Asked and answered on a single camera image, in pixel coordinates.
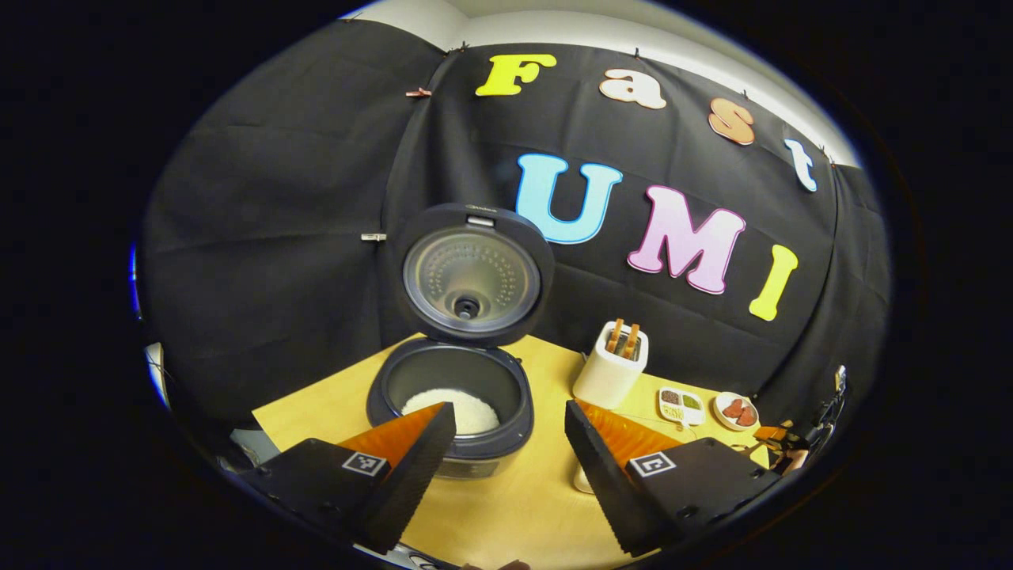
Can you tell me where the small white round plate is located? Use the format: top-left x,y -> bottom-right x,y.
713,392 -> 760,432

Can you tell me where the dark blue rice cooker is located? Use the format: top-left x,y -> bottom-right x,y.
366,203 -> 556,480

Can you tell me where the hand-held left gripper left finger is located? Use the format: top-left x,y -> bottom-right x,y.
237,401 -> 457,555

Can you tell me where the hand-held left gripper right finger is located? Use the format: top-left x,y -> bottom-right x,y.
564,398 -> 784,557

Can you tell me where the white toaster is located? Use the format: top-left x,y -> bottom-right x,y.
572,321 -> 650,410

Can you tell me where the black backdrop cloth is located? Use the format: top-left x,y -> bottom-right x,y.
135,20 -> 891,452

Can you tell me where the white divided bean dish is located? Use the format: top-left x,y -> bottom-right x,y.
658,386 -> 706,427

